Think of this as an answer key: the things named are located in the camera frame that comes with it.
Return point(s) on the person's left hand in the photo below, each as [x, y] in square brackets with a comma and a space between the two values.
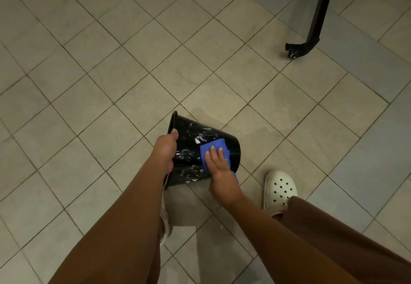
[163, 152]

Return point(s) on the white perforated clog shoe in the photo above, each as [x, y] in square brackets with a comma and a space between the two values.
[165, 222]
[278, 192]

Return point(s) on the brown ribbed garment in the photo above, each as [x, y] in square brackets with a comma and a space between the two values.
[346, 245]

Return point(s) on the person's right hand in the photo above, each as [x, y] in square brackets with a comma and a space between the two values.
[223, 181]

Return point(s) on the person's right middle finger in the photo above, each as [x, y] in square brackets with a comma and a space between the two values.
[214, 158]

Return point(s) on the blue cleaning cloth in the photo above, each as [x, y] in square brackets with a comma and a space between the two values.
[213, 147]

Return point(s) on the person's left thumb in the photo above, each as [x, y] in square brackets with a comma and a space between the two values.
[173, 135]

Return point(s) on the person's right forearm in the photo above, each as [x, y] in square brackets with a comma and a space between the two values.
[276, 245]

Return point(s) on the black metal furniture leg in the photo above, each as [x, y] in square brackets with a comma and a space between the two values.
[316, 17]

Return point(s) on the person's left forearm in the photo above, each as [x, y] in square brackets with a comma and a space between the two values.
[122, 229]

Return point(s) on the black plastic bucket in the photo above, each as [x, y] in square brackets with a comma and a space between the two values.
[192, 152]

